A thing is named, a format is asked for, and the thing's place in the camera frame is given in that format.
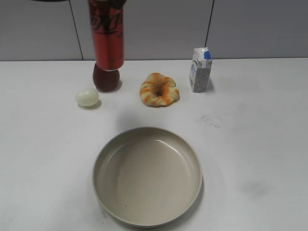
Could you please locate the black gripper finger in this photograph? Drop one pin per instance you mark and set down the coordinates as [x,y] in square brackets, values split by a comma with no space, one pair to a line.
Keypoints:
[117,3]

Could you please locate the beige round plate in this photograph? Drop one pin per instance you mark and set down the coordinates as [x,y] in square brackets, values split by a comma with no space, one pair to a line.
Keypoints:
[147,177]

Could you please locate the orange striped croissant bread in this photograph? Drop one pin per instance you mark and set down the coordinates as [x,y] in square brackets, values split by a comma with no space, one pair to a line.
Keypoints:
[159,90]

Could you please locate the small white milk carton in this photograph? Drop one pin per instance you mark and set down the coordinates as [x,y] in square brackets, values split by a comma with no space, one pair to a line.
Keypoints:
[200,70]

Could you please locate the dark red wax apple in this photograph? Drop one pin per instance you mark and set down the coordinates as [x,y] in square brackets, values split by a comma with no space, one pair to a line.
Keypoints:
[105,81]

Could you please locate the red cola can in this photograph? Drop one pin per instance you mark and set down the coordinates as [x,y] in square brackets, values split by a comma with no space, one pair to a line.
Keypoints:
[107,33]

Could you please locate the white egg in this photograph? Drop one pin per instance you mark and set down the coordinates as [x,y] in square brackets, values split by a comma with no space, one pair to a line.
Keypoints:
[87,97]

